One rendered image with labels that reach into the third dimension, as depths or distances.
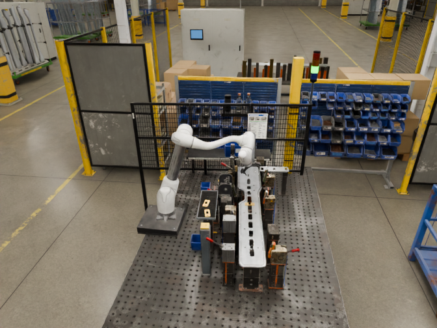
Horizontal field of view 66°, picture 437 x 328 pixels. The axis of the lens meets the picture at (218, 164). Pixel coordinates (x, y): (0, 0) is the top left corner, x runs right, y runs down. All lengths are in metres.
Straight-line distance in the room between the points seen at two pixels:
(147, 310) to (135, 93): 3.06
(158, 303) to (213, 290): 0.40
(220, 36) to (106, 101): 4.91
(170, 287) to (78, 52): 3.40
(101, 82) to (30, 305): 2.81
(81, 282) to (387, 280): 3.11
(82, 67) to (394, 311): 4.56
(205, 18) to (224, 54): 0.99
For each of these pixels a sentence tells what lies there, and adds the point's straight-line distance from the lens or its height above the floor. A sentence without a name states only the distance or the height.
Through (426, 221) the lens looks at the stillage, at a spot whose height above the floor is 0.56.
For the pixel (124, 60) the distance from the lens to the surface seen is 4.74.
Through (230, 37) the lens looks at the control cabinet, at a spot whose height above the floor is 1.36.
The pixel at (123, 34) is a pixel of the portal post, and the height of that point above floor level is 1.80.
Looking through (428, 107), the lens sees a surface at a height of 1.28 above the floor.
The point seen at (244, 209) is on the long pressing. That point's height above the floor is 1.00.
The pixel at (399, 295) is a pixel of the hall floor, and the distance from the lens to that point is 3.91.
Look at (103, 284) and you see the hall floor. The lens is 3.80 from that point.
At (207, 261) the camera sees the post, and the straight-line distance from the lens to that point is 2.63.
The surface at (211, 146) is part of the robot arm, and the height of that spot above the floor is 1.45.
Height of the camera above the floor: 2.70
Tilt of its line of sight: 29 degrees down
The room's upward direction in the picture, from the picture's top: 1 degrees counter-clockwise
